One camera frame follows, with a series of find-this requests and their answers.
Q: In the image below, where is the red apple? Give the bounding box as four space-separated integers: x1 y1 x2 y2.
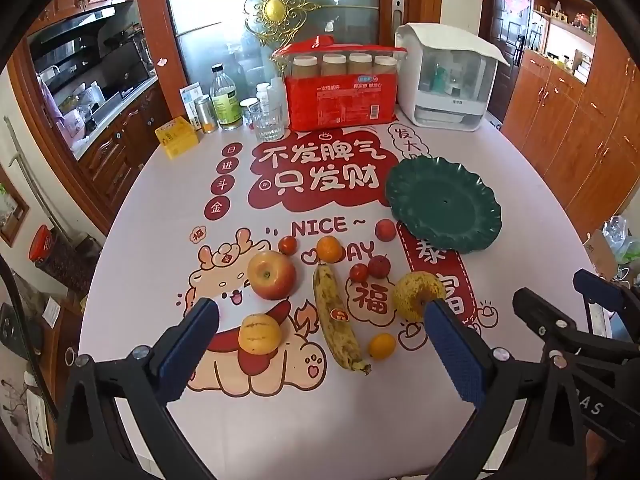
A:
248 251 297 301

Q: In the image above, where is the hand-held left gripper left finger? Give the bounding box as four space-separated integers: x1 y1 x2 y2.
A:
52 297 221 480

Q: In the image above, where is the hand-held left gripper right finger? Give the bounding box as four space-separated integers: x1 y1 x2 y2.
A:
424 298 592 480

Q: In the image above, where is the small metal tin can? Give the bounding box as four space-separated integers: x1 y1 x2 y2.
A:
194 95 218 134

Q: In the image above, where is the red container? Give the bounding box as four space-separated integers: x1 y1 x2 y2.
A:
29 225 55 262

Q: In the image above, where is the spotted yellow banana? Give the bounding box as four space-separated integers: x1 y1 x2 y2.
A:
313 264 372 375

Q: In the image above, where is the range hood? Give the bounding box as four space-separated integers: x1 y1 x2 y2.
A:
27 7 118 46

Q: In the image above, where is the white countertop appliance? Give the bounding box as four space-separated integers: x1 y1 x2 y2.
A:
395 22 511 133

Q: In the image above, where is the green scalloped plate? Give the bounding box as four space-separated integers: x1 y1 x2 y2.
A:
385 155 502 254

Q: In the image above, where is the small orange kumquat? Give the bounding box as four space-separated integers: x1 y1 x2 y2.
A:
368 333 397 360

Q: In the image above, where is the large yellow pear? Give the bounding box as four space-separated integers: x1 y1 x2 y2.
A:
392 271 447 322

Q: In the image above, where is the yellow box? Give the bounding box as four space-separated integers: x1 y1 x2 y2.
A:
154 116 198 160

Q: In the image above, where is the orange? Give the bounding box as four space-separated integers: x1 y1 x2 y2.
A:
316 236 343 264

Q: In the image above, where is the red paper cup package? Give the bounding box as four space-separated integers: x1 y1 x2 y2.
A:
272 35 408 132

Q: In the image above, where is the clear bottle green label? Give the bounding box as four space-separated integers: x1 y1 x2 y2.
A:
210 63 244 131

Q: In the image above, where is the cardboard box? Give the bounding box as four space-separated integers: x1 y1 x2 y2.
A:
582 230 619 281

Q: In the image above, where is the striped yellow pepino melon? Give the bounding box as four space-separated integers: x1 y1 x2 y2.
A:
238 313 283 357

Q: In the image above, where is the clear plastic bag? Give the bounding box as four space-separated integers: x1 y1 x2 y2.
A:
602 215 640 266

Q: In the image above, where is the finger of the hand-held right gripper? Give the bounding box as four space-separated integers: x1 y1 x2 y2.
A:
512 287 640 358
573 268 640 322

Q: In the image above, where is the clear drinking glass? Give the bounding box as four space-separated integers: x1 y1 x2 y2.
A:
248 102 286 142

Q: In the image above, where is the small white blue carton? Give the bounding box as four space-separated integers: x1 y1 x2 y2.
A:
180 82 203 128

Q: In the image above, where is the gold door ornament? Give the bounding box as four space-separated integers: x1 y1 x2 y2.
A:
243 0 321 51

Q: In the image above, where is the wooden wall cabinet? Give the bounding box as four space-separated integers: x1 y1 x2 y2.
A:
500 0 640 241

